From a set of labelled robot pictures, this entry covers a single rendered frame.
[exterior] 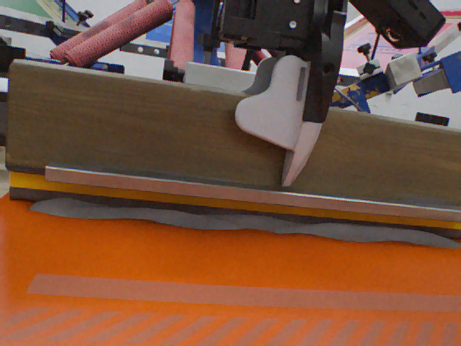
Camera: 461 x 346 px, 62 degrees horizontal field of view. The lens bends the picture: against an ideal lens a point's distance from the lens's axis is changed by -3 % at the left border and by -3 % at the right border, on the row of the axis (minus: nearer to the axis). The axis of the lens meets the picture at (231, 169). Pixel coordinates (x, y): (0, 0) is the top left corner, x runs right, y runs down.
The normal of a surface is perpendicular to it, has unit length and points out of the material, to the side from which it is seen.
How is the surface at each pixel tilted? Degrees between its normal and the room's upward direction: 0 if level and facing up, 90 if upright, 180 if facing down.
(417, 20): 89
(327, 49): 80
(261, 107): 85
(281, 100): 85
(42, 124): 90
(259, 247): 0
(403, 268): 0
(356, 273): 0
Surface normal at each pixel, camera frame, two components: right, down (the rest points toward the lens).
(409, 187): 0.17, 0.25
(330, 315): 0.16, -0.96
